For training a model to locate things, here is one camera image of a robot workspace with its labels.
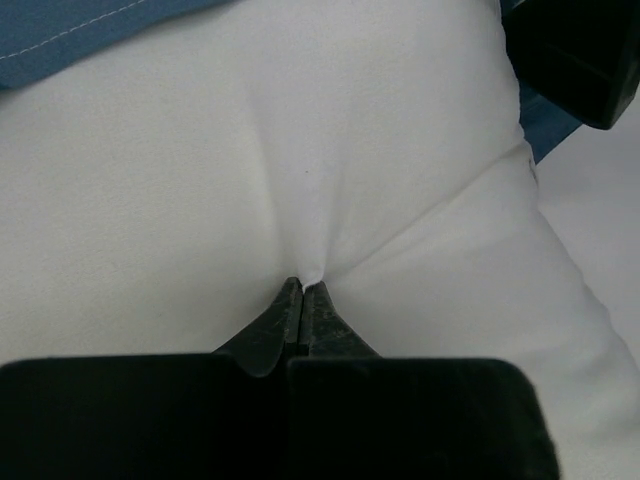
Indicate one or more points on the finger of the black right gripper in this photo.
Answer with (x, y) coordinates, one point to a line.
(581, 55)

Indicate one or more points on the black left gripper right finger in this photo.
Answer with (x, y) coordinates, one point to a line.
(355, 415)

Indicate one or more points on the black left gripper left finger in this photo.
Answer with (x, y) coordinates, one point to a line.
(218, 415)

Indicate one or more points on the white pillow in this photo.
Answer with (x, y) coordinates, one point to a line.
(155, 195)

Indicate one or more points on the blue letter-print pillowcase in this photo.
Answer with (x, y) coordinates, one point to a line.
(41, 38)

